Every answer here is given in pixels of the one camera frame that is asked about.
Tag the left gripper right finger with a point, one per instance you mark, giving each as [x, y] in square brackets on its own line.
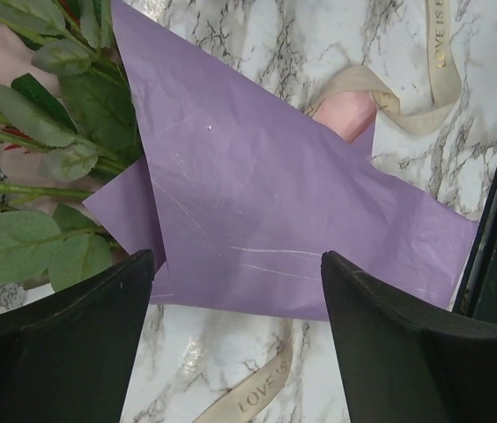
[402, 359]

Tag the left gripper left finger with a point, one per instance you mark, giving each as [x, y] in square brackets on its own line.
[69, 356]

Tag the pink wrapping paper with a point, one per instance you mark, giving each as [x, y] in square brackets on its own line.
[351, 115]

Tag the purple wrapping paper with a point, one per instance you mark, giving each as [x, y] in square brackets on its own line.
[239, 194]

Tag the beige printed ribbon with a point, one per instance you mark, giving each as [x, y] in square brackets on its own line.
[293, 375]

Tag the peach pink flower stem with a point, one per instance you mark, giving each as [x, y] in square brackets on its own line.
[67, 125]

